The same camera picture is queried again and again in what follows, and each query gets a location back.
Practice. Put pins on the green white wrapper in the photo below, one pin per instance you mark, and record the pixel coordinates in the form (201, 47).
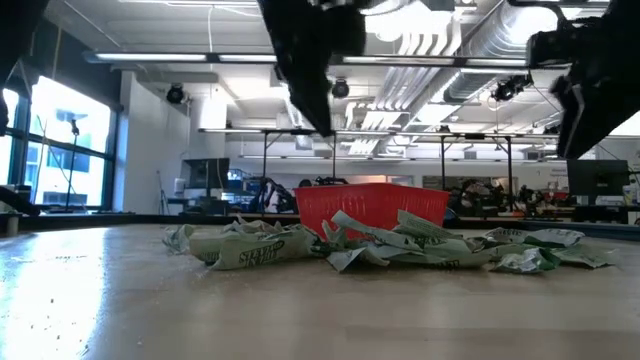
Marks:
(585, 255)
(425, 225)
(525, 261)
(352, 257)
(220, 242)
(445, 257)
(370, 232)
(545, 236)
(260, 252)
(176, 237)

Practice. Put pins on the black ceiling spotlight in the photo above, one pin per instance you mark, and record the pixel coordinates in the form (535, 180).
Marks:
(510, 88)
(175, 94)
(340, 89)

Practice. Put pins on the black table frame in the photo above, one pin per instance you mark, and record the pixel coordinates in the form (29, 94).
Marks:
(125, 220)

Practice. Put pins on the silver ventilation duct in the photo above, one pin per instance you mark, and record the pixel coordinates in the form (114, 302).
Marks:
(495, 45)

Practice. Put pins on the black metal rig frame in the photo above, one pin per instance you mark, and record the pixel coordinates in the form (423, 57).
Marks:
(509, 170)
(265, 160)

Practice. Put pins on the red plastic basket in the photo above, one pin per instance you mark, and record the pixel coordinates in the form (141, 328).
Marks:
(370, 202)

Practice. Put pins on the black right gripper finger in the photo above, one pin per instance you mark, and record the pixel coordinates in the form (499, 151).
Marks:
(605, 112)
(570, 110)

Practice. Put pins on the large window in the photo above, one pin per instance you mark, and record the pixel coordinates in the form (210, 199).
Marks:
(65, 145)

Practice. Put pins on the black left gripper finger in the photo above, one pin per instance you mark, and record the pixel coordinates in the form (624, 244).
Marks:
(312, 105)

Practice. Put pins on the long ceiling light strip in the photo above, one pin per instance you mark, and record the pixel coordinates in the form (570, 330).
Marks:
(165, 57)
(430, 61)

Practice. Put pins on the black light stand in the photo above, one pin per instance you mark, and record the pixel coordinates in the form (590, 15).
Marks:
(73, 165)

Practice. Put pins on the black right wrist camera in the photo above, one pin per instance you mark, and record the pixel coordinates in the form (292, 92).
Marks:
(547, 45)

